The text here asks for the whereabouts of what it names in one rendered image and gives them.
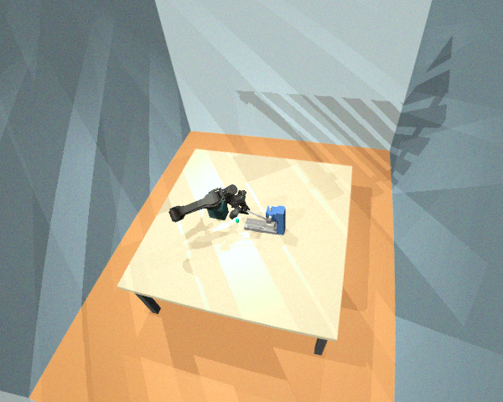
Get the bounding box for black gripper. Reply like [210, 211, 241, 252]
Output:
[226, 195, 250, 219]

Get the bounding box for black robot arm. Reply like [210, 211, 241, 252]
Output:
[169, 184, 246, 223]

